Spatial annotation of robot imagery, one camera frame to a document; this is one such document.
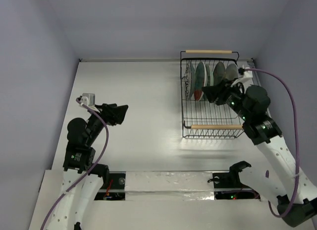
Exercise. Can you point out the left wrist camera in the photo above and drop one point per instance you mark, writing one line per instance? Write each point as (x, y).
(87, 100)

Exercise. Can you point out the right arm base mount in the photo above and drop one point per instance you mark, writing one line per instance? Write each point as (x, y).
(227, 185)

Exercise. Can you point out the red teal flower plate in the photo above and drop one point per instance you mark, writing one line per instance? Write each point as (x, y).
(200, 80)

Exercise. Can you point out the mint green flower plate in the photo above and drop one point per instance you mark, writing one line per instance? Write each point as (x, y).
(209, 75)

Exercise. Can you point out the blue floral white plate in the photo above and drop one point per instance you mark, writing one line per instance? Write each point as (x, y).
(189, 80)

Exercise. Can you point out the white grey bowl plate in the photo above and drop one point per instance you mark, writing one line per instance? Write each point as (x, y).
(231, 72)

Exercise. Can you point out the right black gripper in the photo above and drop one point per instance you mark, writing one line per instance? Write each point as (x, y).
(223, 92)

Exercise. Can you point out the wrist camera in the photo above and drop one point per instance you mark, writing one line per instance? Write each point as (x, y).
(87, 100)
(245, 75)

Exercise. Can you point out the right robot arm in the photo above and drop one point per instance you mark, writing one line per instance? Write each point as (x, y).
(295, 196)

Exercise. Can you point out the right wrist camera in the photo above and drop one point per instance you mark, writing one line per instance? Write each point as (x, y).
(245, 75)

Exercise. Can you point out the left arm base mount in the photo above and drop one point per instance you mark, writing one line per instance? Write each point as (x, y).
(114, 189)

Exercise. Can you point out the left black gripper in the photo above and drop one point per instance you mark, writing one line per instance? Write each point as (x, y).
(113, 113)

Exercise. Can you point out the dark grey green plate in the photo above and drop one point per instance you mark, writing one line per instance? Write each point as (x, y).
(218, 73)

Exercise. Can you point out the black wire dish rack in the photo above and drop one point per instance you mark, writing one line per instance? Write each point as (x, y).
(202, 119)

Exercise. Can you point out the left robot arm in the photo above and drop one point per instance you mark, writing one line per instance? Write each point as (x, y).
(83, 175)

